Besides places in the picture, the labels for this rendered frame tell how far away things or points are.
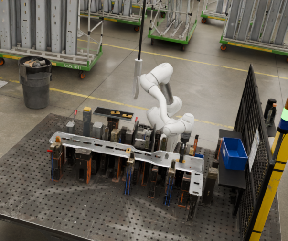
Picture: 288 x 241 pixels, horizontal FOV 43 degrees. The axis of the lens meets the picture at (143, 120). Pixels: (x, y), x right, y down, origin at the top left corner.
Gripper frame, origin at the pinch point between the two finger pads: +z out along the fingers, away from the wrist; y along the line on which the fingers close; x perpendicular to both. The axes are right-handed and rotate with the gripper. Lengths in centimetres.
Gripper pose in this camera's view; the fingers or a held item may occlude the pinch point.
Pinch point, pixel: (181, 156)
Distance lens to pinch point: 321.4
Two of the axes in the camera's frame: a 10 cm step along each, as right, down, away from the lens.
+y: -1.8, 4.6, -8.7
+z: -1.0, 8.7, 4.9
